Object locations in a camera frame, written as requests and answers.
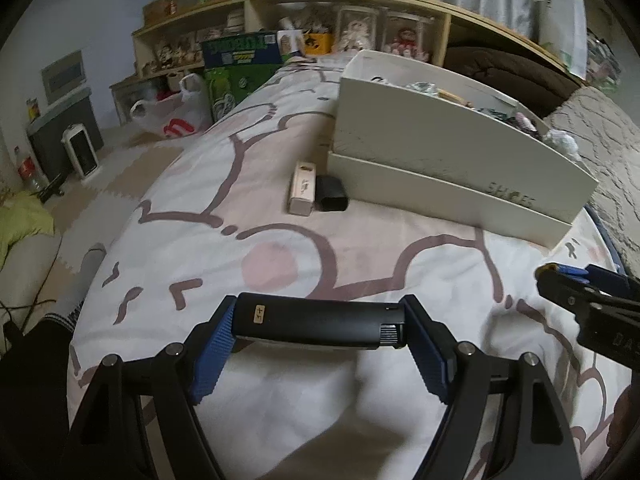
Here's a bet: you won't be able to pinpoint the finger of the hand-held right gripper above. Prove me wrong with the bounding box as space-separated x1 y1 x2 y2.
585 263 632 293
534 269 640 321

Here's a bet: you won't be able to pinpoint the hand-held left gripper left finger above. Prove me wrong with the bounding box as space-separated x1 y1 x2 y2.
67 295 238 480

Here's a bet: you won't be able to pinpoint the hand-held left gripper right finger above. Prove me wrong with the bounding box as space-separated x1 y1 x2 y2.
400 294 586 480

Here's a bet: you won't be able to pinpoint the blue lighter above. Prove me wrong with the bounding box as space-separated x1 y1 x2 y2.
547 262 591 281

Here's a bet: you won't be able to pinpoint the black lighter gold label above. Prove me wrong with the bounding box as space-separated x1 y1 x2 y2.
231 291 408 351

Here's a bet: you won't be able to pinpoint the small beige box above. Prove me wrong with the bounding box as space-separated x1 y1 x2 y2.
287 161 317 217

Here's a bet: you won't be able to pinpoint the small black case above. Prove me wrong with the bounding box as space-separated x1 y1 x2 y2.
316 175 348 212

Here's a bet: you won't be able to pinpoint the white shoe box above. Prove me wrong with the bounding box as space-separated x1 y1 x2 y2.
327 49 600 252

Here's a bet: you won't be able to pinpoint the blue bed sheet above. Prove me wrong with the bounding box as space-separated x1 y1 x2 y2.
585 205 626 276

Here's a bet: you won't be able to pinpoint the beige textured pillows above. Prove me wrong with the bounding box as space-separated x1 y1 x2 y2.
545 85 640 271

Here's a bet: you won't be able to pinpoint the grey sock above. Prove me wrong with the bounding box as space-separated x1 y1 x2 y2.
52 242 108 328

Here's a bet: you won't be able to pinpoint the black pants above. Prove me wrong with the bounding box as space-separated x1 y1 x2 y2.
0 315 76 480

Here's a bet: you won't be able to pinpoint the clear storage bin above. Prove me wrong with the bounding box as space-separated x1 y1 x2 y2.
585 30 623 93

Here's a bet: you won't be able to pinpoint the folded brown blanket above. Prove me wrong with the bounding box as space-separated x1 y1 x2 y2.
444 46 583 108

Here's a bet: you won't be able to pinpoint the yellow-green cloth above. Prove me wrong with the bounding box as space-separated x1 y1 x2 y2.
0 192 56 271

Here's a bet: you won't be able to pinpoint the black floor stand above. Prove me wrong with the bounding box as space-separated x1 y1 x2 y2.
39 172 66 200

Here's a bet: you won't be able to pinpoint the white plastic bag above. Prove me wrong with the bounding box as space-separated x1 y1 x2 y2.
130 74 213 138

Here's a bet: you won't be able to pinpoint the small white heater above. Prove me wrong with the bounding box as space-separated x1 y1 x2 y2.
61 124 101 181

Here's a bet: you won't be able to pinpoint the cola bottle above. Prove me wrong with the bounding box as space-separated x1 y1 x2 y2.
15 146 48 193

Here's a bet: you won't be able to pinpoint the red dress doll case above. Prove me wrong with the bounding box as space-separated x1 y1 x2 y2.
382 10 436 58

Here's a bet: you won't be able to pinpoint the row of small figurines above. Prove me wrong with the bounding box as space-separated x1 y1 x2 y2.
152 35 203 68

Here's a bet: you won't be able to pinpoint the green printed cardboard box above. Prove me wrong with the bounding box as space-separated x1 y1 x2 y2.
201 31 285 123

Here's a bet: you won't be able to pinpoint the yellow crate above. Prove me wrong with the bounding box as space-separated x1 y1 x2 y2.
304 32 335 56

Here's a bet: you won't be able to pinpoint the white dress doll case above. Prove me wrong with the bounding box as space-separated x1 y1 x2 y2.
336 6 378 53

